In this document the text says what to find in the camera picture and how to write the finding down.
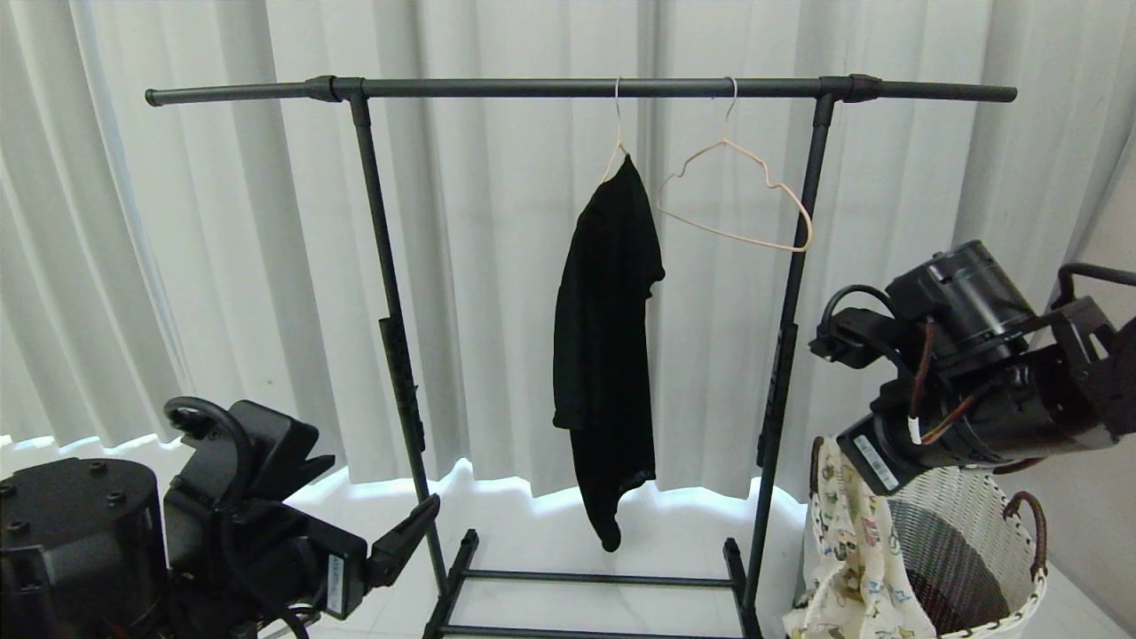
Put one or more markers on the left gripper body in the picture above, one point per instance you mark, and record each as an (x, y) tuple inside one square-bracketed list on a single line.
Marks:
[(346, 577)]

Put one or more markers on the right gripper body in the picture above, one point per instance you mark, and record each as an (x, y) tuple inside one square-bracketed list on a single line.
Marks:
[(1003, 417)]

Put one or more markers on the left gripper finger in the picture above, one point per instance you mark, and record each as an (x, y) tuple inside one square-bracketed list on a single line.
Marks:
[(404, 541)]

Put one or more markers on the cream printed garment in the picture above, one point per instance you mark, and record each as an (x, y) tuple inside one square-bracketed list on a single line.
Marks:
[(856, 568)]

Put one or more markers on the black T-shirt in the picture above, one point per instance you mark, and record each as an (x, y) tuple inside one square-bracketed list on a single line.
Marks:
[(608, 355)]

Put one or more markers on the pink clothes hanger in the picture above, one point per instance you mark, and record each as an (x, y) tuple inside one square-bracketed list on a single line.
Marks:
[(618, 133), (754, 240)]

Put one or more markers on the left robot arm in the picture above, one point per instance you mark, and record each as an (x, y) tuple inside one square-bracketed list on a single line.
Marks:
[(80, 550)]

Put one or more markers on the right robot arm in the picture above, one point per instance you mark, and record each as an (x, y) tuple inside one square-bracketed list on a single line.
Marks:
[(967, 293)]

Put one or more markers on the white laundry basket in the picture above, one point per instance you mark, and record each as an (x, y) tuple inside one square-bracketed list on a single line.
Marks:
[(967, 515)]

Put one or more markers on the black clothes rack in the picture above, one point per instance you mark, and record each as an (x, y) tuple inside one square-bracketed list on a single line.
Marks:
[(568, 87)]

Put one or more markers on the white curtain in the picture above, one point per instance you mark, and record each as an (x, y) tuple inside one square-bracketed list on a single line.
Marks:
[(222, 266)]

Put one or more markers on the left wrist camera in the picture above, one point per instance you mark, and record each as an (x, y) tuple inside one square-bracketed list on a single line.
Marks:
[(266, 453)]

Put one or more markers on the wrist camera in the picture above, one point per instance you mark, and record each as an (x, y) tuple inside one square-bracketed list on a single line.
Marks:
[(856, 342), (266, 453)]

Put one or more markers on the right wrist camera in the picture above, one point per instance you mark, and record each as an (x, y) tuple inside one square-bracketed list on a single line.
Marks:
[(856, 342)]

